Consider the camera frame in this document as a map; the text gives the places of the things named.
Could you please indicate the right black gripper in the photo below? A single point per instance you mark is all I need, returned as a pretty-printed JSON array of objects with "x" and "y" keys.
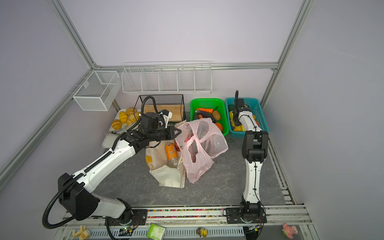
[{"x": 236, "y": 123}]

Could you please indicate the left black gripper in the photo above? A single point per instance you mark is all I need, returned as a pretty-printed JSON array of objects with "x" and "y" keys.
[{"x": 170, "y": 131}]

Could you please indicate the red cola can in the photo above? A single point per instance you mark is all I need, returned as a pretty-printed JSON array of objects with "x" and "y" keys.
[{"x": 177, "y": 147}]

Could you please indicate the pink plastic grocery bag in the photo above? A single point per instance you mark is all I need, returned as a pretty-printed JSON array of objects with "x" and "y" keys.
[{"x": 200, "y": 142}]

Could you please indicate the orange soda can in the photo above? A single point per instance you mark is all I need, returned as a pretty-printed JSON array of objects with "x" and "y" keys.
[{"x": 172, "y": 155}]

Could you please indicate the white canvas tote bag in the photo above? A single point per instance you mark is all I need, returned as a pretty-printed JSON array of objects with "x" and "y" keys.
[{"x": 157, "y": 162}]

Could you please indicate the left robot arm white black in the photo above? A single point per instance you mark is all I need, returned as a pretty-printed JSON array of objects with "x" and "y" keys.
[{"x": 76, "y": 191}]

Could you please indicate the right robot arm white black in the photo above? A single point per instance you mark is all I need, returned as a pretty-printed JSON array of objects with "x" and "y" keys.
[{"x": 254, "y": 151}]

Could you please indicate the teal plastic basket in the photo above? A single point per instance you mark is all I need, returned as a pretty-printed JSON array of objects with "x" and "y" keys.
[{"x": 255, "y": 106}]

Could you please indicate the yellow banana bunch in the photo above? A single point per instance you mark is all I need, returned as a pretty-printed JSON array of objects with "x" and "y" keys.
[{"x": 235, "y": 128}]

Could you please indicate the green plastic basket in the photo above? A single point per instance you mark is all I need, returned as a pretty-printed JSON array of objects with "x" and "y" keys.
[{"x": 211, "y": 103}]

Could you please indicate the brown potato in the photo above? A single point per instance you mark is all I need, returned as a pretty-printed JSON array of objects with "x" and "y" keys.
[{"x": 216, "y": 115}]

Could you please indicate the orange pumpkin vegetable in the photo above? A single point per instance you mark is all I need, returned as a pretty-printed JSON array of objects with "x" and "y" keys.
[{"x": 219, "y": 126}]

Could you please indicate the orange carrot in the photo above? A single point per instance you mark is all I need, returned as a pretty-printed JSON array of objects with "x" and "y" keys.
[{"x": 205, "y": 110}]

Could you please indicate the dark purple eggplant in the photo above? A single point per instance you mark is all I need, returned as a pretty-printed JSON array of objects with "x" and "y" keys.
[{"x": 202, "y": 114}]

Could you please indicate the croissant bread right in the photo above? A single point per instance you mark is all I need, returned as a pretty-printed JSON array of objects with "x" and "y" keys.
[{"x": 133, "y": 115}]

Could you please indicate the croissant bread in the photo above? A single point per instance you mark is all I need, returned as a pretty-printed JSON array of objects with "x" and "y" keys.
[
  {"x": 116, "y": 124},
  {"x": 133, "y": 115},
  {"x": 123, "y": 117}
]

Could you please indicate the croissant bread middle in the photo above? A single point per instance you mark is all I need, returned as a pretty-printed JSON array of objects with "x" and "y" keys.
[{"x": 123, "y": 117}]

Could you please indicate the croissant bread front left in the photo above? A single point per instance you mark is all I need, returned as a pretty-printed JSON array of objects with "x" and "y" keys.
[{"x": 116, "y": 124}]

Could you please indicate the white bread tray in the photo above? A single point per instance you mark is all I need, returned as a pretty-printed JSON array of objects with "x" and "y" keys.
[{"x": 109, "y": 139}]

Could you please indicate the small yellow round toy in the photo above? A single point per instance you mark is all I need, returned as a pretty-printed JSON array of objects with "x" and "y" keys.
[{"x": 202, "y": 232}]

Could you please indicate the green small box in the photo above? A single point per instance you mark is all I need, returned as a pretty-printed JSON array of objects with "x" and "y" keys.
[{"x": 156, "y": 232}]

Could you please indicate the pink toy figure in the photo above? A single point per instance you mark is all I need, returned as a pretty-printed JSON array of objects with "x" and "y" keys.
[{"x": 290, "y": 231}]

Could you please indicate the yellow toy banana pieces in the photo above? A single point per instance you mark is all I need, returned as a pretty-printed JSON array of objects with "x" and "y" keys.
[{"x": 82, "y": 234}]

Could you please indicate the black wire shelf wooden board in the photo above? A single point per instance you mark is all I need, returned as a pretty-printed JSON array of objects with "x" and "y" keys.
[{"x": 173, "y": 103}]

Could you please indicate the white wire wall basket long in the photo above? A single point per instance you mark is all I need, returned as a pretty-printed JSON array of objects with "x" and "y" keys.
[{"x": 167, "y": 77}]

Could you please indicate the white mesh wall box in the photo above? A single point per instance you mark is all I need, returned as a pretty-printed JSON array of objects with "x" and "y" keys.
[{"x": 98, "y": 91}]

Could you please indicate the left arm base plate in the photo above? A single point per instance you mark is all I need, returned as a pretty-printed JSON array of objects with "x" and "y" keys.
[{"x": 136, "y": 217}]

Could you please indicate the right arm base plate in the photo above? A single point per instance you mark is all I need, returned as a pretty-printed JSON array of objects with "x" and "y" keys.
[{"x": 234, "y": 216}]

